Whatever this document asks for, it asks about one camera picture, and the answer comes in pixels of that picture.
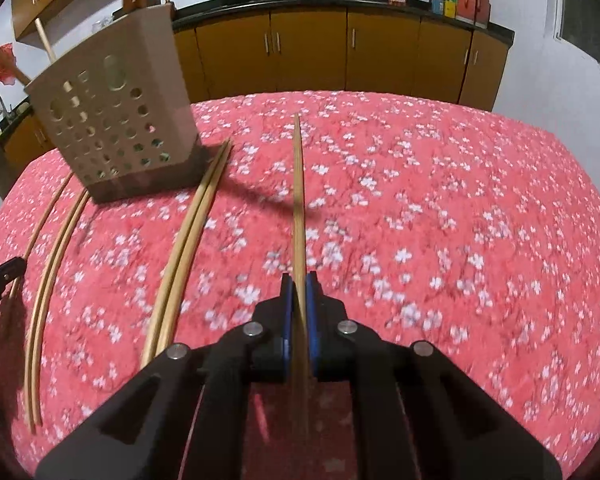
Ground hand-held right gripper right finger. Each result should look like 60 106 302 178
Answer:
305 270 563 480

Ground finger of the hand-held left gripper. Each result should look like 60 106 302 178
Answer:
0 257 25 311

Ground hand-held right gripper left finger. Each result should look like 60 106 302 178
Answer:
34 271 296 480

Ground beige perforated utensil holder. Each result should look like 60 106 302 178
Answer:
24 2 208 205

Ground red floral tablecloth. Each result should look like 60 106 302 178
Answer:
0 90 600 480

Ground wooden base cabinets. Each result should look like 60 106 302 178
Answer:
2 6 512 161

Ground black kitchen countertop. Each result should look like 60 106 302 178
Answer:
0 0 516 171

